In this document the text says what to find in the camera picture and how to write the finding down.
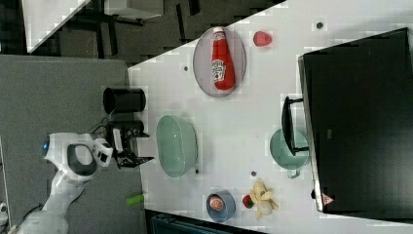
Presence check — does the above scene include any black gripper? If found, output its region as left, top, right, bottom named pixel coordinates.
left=112, top=127, right=153, bottom=168

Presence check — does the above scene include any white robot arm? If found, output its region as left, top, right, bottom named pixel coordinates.
left=7, top=129, right=151, bottom=234

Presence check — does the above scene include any large black cylinder cup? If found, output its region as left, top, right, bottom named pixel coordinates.
left=102, top=88, right=146, bottom=114

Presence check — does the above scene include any green marker object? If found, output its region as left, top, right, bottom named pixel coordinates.
left=126, top=194, right=145, bottom=206

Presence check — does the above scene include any orange toy in bowl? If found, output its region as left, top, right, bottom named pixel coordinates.
left=209, top=196, right=224, bottom=212

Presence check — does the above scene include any blue bowl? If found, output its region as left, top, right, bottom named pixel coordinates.
left=206, top=190, right=236, bottom=222

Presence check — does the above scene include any red ketchup bottle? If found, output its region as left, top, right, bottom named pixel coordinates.
left=211, top=27, right=235, bottom=91

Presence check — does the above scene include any grey oval plate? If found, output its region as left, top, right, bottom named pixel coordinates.
left=193, top=26, right=246, bottom=98

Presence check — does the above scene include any red strawberry toy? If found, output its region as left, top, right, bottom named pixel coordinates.
left=243, top=195, right=254, bottom=209

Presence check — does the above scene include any peeled banana toy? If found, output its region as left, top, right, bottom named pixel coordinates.
left=249, top=180, right=279, bottom=219

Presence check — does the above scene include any green mug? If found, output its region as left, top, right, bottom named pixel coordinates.
left=270, top=129, right=310, bottom=179

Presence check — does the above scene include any red round fruit toy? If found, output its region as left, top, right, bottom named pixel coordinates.
left=253, top=31, right=273, bottom=47

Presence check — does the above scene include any black toaster oven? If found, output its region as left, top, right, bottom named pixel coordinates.
left=282, top=28, right=413, bottom=223

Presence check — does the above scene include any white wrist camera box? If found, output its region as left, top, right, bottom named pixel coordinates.
left=94, top=138, right=113, bottom=167

